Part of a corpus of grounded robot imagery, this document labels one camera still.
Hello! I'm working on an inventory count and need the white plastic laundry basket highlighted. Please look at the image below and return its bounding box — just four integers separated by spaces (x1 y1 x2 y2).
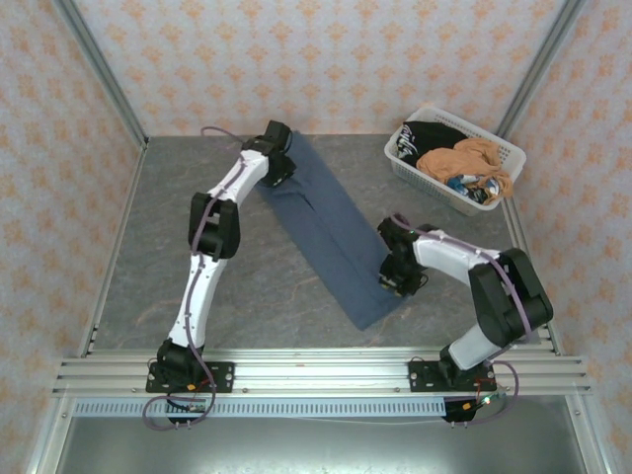
383 103 527 217

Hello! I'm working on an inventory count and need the blue and white patterned t-shirt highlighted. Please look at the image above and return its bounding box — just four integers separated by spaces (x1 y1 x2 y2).
446 173 501 204

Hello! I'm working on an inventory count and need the orange t-shirt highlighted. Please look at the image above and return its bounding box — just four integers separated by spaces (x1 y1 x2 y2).
416 137 514 204

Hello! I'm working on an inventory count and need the black printed t-shirt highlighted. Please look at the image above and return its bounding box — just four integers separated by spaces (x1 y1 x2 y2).
396 119 468 169

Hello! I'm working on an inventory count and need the grey metal panel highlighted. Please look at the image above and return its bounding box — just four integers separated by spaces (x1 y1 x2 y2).
53 417 589 474

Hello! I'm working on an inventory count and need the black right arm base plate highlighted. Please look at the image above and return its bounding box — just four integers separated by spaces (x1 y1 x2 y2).
408 359 498 395

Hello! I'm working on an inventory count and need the aluminium mounting rail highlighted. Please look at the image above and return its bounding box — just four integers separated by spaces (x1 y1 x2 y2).
51 348 593 399

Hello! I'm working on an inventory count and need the slotted grey cable duct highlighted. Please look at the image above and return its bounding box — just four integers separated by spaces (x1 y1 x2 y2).
73 398 448 420

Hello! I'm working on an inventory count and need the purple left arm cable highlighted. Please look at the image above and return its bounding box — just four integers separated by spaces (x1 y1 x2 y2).
141 125 248 431

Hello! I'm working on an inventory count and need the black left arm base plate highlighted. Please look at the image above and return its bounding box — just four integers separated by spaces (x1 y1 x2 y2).
145 360 236 395

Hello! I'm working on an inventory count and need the aluminium frame post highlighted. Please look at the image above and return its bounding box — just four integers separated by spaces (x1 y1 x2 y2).
495 0 587 139
51 0 150 149

